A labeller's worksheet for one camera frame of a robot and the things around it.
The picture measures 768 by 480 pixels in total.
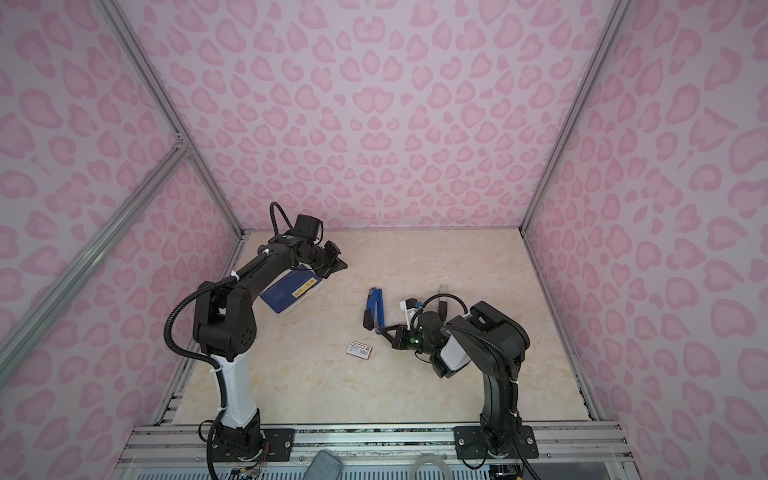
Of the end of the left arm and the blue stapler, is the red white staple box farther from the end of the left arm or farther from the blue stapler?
the end of the left arm

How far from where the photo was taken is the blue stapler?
0.94 m

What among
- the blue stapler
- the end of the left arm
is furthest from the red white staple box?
the end of the left arm
